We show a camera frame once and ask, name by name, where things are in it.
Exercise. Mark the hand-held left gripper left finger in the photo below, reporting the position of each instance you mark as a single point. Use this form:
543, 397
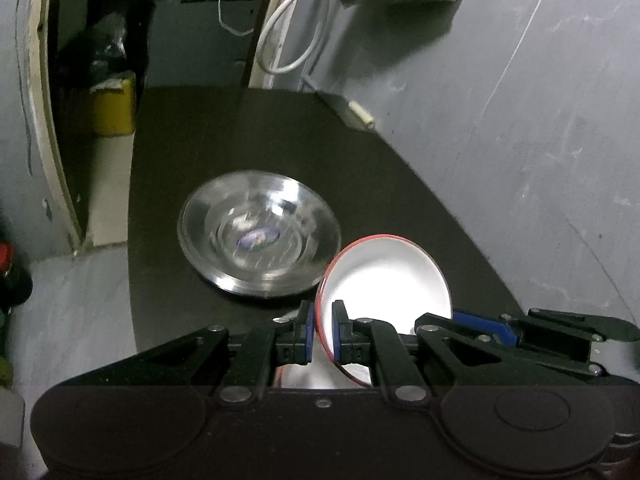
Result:
309, 332

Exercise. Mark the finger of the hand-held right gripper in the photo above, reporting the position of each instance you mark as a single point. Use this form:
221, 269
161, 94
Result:
485, 327
575, 325

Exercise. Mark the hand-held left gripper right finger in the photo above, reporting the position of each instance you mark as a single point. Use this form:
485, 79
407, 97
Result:
341, 332

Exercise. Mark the stainless steel plate with sticker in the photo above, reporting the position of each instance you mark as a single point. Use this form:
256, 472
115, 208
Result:
260, 237

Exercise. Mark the yellow bin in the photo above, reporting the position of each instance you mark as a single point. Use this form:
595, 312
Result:
112, 110

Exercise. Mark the dark bottle with red cap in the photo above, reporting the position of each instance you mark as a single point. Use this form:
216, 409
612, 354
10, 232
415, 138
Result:
10, 277

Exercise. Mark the black garbage bag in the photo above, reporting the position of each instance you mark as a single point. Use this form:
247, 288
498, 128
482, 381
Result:
107, 52

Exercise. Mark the wooden door frame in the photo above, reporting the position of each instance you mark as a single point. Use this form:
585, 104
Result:
47, 125

